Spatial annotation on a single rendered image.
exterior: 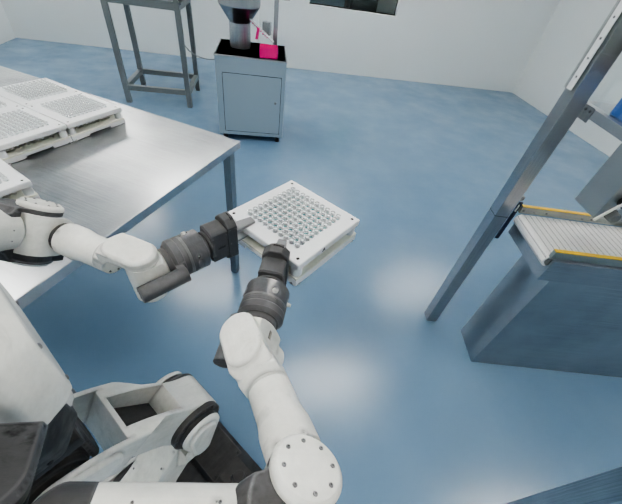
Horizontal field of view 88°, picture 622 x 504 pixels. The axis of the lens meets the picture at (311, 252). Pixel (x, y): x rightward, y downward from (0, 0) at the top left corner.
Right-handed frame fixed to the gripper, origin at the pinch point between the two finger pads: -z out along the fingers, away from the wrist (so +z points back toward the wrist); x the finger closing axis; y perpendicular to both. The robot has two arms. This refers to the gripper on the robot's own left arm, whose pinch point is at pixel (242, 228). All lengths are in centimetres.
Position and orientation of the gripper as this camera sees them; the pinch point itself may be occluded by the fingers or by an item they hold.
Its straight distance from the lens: 79.4
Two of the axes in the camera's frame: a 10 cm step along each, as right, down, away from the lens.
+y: 6.6, 5.8, -4.7
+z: -7.4, 4.1, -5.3
